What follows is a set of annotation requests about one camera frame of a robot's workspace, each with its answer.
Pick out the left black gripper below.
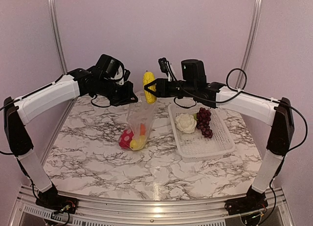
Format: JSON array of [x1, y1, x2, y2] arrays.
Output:
[[97, 77, 138, 106]]

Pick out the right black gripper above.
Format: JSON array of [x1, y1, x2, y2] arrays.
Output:
[[144, 78, 196, 98]]

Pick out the yellow toy fruit back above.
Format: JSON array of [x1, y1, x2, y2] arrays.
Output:
[[143, 71, 157, 104]]

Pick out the yellow toy fruit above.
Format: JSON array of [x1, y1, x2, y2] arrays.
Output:
[[143, 71, 157, 104], [130, 136, 146, 151]]

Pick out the clear zip top bag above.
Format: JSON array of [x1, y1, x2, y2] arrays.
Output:
[[125, 91, 157, 151]]

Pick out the orange toy pumpkin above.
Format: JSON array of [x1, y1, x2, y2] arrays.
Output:
[[140, 123, 146, 136]]

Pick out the red toy bell pepper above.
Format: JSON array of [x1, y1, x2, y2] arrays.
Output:
[[118, 129, 134, 149]]

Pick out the yellow toy fruit front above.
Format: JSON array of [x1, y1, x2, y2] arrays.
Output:
[[130, 136, 146, 151]]

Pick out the white toy cauliflower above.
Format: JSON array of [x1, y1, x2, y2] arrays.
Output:
[[175, 113, 197, 134]]

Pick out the dark red toy grapes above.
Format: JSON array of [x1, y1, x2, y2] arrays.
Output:
[[196, 107, 213, 139]]

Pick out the white plastic basket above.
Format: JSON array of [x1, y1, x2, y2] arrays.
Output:
[[168, 104, 236, 162]]

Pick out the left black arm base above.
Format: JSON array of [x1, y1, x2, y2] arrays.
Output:
[[36, 184, 78, 214]]

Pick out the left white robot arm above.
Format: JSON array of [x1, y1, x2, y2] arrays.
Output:
[[2, 67, 138, 209]]

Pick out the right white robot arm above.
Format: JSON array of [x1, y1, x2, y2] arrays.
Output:
[[143, 78, 294, 210]]

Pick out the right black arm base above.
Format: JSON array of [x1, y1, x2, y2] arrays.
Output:
[[224, 186, 268, 215]]

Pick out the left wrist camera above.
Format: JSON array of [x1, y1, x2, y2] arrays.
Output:
[[93, 54, 130, 85]]

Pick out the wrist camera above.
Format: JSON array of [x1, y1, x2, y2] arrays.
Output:
[[157, 57, 208, 86], [93, 54, 130, 85]]

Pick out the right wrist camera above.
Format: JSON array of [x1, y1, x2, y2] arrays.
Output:
[[157, 57, 208, 86]]

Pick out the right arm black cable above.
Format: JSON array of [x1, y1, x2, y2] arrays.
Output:
[[171, 68, 308, 160]]

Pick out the front aluminium rail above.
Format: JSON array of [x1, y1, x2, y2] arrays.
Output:
[[9, 184, 294, 226]]

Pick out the left aluminium frame post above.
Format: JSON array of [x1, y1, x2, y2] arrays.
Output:
[[47, 0, 67, 74]]

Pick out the aluminium frame post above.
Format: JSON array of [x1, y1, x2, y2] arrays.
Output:
[[238, 0, 265, 70], [47, 0, 67, 74]]

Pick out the right aluminium frame post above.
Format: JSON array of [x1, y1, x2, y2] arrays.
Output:
[[238, 0, 265, 70]]

